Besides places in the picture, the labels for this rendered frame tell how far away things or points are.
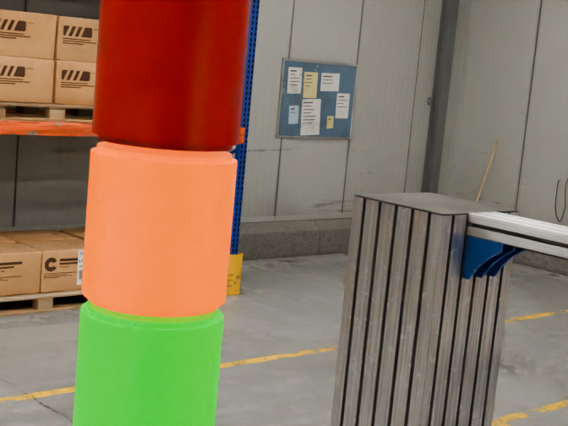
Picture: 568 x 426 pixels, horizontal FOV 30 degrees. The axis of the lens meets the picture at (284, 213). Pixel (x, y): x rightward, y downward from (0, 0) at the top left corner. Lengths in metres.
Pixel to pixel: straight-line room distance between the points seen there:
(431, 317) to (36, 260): 7.16
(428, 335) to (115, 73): 1.82
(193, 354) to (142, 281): 0.03
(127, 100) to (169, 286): 0.06
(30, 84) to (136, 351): 8.50
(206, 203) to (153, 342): 0.05
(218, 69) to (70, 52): 8.67
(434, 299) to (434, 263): 0.07
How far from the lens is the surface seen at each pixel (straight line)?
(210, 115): 0.34
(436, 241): 2.11
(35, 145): 10.39
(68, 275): 9.29
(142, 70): 0.34
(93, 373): 0.36
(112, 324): 0.35
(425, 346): 2.15
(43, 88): 8.91
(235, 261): 10.12
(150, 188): 0.34
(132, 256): 0.35
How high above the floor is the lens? 2.30
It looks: 8 degrees down
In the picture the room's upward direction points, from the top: 5 degrees clockwise
